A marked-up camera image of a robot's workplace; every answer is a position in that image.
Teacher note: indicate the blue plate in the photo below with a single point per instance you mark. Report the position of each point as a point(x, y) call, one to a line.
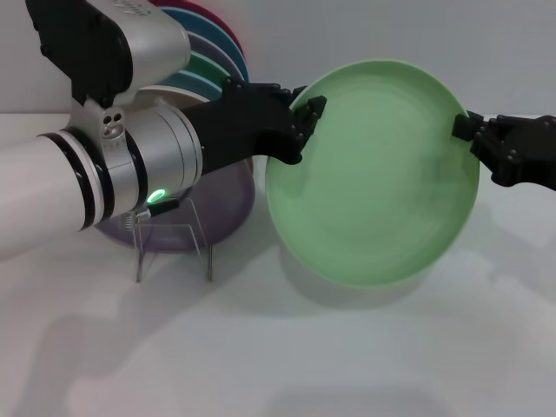
point(191, 80)

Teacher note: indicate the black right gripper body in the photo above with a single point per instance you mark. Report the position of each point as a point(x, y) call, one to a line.
point(530, 147)

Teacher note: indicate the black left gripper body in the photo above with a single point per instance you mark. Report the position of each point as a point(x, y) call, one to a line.
point(243, 126)

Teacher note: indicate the grey lavender plate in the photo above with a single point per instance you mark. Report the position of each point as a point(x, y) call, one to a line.
point(208, 48)

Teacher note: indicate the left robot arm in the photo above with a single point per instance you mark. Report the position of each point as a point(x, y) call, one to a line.
point(165, 143)

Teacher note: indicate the dark green plate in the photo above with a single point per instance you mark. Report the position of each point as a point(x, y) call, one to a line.
point(208, 63)

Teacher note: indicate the crimson red plate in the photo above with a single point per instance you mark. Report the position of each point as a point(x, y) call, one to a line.
point(217, 17)

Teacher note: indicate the light green plate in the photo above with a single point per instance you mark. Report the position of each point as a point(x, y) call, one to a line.
point(373, 182)

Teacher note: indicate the teal plate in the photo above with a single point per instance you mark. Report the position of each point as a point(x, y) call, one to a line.
point(208, 26)

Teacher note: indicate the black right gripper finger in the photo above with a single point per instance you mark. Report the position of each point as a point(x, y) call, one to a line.
point(493, 167)
point(469, 127)

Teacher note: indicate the dark purple plate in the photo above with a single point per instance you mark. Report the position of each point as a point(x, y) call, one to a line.
point(226, 204)

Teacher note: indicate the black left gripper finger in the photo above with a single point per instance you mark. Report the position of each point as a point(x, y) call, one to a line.
point(291, 95)
point(310, 115)

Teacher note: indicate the beige plate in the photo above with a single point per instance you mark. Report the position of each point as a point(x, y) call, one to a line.
point(182, 97)

